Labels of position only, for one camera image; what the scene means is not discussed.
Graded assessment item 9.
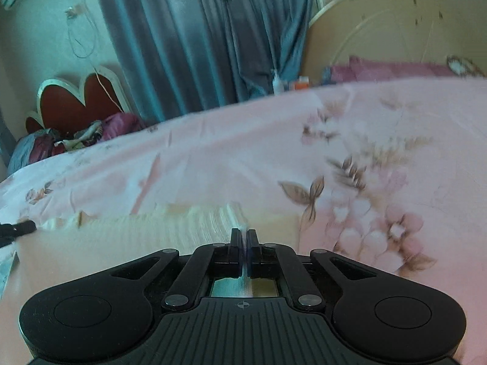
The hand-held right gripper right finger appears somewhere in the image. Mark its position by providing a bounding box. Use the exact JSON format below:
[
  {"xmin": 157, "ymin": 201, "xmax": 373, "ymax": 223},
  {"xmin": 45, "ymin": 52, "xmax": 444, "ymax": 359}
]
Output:
[{"xmin": 247, "ymin": 229, "xmax": 378, "ymax": 311}]

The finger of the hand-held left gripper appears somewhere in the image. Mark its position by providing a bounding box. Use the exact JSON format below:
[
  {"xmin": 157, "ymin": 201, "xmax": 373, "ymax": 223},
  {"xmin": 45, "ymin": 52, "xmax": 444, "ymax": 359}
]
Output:
[{"xmin": 0, "ymin": 219, "xmax": 38, "ymax": 246}]

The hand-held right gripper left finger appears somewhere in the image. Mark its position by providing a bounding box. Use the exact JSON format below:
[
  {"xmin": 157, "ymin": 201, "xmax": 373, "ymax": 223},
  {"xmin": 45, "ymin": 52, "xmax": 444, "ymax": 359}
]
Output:
[{"xmin": 108, "ymin": 228, "xmax": 243, "ymax": 312}]

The white knit sweater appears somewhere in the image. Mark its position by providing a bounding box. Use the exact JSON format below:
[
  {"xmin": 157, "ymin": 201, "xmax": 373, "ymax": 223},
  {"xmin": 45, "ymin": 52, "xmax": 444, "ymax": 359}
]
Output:
[{"xmin": 14, "ymin": 202, "xmax": 301, "ymax": 302}]

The blue and red pillow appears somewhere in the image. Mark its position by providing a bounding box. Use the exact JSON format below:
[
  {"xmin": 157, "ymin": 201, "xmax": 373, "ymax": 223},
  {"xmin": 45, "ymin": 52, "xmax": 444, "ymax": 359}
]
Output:
[{"xmin": 8, "ymin": 128, "xmax": 62, "ymax": 176}]

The teal curtain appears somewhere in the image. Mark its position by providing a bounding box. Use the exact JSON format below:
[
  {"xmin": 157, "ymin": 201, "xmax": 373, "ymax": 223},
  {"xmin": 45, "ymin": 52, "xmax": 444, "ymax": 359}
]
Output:
[{"xmin": 0, "ymin": 108, "xmax": 16, "ymax": 168}]

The pink floral bed sheet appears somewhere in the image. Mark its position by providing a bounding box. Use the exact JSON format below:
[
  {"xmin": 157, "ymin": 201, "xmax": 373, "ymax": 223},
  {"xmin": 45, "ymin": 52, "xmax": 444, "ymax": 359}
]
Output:
[{"xmin": 0, "ymin": 74, "xmax": 487, "ymax": 365}]

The dark floral bedding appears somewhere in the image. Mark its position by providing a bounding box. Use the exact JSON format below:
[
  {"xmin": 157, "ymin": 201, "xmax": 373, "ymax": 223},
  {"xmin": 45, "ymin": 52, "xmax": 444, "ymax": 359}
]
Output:
[{"xmin": 53, "ymin": 119, "xmax": 104, "ymax": 153}]

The red scalloped headboard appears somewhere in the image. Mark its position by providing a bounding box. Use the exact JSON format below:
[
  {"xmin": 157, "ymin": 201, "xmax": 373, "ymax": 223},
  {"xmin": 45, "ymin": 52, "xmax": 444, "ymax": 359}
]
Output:
[{"xmin": 25, "ymin": 72, "xmax": 128, "ymax": 134}]

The maroon quilt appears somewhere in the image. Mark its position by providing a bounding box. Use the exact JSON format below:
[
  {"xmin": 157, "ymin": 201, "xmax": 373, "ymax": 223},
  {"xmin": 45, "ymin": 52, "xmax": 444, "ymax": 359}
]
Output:
[{"xmin": 100, "ymin": 113, "xmax": 147, "ymax": 140}]

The white bottle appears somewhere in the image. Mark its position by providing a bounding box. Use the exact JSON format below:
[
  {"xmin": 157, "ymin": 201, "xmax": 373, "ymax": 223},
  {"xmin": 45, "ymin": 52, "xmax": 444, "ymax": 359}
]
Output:
[{"xmin": 270, "ymin": 69, "xmax": 284, "ymax": 95}]

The blue grey curtain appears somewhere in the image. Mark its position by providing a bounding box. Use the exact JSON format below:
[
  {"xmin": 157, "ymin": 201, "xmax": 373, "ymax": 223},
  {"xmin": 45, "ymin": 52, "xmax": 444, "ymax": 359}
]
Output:
[{"xmin": 90, "ymin": 0, "xmax": 317, "ymax": 119}]

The purple pillow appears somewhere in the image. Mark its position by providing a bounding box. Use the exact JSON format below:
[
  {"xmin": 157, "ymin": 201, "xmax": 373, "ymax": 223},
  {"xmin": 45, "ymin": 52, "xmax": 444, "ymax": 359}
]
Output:
[{"xmin": 328, "ymin": 55, "xmax": 457, "ymax": 83}]

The cream round headboard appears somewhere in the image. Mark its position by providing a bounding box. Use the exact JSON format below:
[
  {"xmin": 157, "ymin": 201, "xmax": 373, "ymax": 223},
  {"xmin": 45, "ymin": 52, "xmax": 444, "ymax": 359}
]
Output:
[{"xmin": 300, "ymin": 0, "xmax": 487, "ymax": 85}]

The floral pillow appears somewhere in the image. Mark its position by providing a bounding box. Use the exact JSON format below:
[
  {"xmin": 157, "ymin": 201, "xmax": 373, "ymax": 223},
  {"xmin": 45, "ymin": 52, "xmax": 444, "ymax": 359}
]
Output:
[{"xmin": 444, "ymin": 55, "xmax": 485, "ymax": 77}]

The white cable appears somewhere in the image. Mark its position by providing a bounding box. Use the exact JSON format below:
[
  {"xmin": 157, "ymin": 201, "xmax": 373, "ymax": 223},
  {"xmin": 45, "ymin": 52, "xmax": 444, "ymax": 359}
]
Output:
[{"xmin": 94, "ymin": 65, "xmax": 127, "ymax": 112}]

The wall charger with cable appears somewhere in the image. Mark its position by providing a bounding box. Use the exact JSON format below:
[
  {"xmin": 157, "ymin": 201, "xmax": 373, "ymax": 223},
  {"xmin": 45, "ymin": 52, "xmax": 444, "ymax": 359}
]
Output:
[{"xmin": 64, "ymin": 5, "xmax": 100, "ymax": 60}]

